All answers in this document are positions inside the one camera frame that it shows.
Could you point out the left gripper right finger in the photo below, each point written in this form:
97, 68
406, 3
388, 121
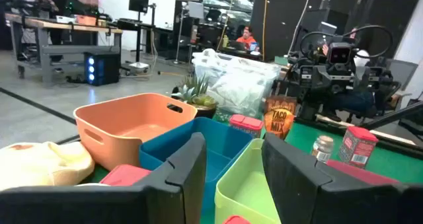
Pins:
330, 204

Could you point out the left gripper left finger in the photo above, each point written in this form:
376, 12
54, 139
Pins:
99, 207

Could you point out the red lidded spice tin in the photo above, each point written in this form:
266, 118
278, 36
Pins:
246, 125
236, 220
124, 175
357, 148

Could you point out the glass jar with cork lid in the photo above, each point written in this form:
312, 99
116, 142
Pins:
322, 149

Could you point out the orange taco mix pouch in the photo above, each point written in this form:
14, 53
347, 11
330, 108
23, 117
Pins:
279, 121

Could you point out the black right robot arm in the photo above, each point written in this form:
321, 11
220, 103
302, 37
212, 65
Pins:
310, 101

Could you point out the pink plastic bin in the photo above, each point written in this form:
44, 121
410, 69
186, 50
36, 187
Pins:
357, 172

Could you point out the yellow checked cloth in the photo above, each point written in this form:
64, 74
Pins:
39, 164

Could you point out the light green plastic bin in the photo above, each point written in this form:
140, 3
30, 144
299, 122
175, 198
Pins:
244, 191

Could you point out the orange plastic bin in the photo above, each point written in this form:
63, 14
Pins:
132, 118

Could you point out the clear plastic storage container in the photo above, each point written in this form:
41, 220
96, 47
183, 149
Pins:
238, 70

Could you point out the grey crumpled cloth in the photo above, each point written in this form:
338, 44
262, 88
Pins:
238, 95

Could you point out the blue plastic bin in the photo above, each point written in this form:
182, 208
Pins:
224, 144

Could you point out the computer tower with blue lights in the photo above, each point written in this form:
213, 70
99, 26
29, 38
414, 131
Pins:
102, 68

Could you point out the succulent plant in dark pot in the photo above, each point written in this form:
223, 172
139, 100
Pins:
195, 92

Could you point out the wooden top workbench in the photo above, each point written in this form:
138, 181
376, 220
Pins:
66, 25

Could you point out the black monitor stand desk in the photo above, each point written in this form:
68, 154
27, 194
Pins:
137, 25

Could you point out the white board screen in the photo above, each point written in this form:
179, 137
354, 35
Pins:
163, 12

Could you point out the black monitor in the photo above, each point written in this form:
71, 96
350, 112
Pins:
138, 2

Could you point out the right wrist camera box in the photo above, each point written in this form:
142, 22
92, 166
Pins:
339, 53

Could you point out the black frame strut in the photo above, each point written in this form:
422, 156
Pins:
396, 115

